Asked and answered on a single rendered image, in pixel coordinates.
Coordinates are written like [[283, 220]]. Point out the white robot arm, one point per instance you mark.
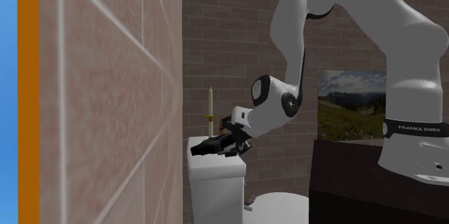
[[403, 40]]

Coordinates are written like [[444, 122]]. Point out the black oblong object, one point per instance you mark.
[[207, 146]]

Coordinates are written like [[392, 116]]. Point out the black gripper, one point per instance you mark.
[[237, 134]]

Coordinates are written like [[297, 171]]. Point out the white toilet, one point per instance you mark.
[[215, 181]]

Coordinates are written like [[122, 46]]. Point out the landscape wall picture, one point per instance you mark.
[[350, 111]]

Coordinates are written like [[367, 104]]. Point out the cream candle with gold holder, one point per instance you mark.
[[210, 104]]

